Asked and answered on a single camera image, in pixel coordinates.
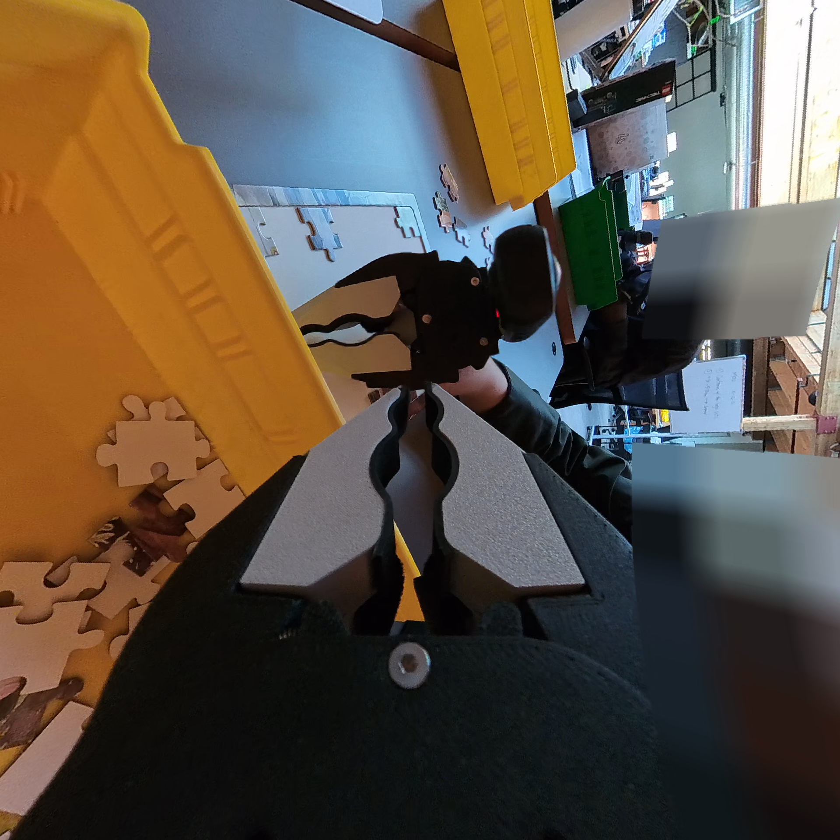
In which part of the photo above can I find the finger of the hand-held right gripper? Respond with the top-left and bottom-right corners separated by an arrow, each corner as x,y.
299,276 -> 404,330
302,333 -> 416,378

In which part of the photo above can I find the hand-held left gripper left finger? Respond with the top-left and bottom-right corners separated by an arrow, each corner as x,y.
239,386 -> 411,627

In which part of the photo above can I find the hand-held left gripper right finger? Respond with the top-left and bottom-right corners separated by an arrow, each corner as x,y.
425,385 -> 586,611

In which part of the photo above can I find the puzzle frame tray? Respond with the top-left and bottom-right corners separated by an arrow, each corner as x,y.
231,184 -> 434,401

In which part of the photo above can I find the pile of puzzle pieces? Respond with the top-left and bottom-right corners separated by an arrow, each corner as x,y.
0,394 -> 245,818

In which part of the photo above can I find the yellow plastic bin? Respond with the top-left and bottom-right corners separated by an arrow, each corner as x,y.
0,0 -> 422,818
441,0 -> 578,212

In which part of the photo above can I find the person's right forearm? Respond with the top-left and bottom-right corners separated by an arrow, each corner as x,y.
472,364 -> 634,542

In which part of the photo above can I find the person's right hand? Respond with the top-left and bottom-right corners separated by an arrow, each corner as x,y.
428,358 -> 512,416

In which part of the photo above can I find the green plastic bin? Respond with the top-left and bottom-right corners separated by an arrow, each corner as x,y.
558,180 -> 632,311

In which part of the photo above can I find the whiteboard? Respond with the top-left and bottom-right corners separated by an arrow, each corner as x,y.
668,354 -> 749,435

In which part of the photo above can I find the cardboard box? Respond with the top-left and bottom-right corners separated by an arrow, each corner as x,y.
586,101 -> 670,179

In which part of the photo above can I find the black printed box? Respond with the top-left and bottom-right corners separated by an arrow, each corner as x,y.
581,59 -> 678,129

